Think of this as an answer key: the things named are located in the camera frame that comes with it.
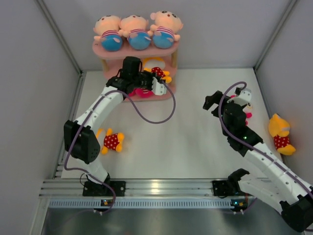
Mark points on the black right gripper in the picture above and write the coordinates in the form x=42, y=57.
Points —
x=210, y=100

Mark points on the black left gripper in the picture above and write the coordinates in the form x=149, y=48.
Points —
x=150, y=75

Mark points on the yellow plush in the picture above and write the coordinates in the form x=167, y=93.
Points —
x=279, y=129
x=157, y=65

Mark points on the boy doll blue shorts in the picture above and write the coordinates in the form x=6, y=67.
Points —
x=165, y=29
x=134, y=29
x=107, y=32

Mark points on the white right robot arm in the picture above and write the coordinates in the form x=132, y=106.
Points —
x=284, y=191

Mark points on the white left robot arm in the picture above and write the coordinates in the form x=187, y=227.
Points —
x=80, y=138

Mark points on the pink three-tier wooden shelf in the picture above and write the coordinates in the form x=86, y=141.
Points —
x=112, y=61

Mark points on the right pink striped plush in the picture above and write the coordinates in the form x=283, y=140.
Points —
x=142, y=93

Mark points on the pink plush with glasses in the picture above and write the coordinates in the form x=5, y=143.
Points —
x=247, y=110

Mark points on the yellow plush left table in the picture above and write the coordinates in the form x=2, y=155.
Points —
x=109, y=140

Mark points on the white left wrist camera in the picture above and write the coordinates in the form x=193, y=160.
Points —
x=158, y=87

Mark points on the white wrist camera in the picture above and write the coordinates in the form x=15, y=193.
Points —
x=158, y=87
x=242, y=95

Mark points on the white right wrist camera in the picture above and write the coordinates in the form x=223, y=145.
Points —
x=242, y=95

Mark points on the aluminium front rail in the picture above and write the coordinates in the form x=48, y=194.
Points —
x=141, y=194

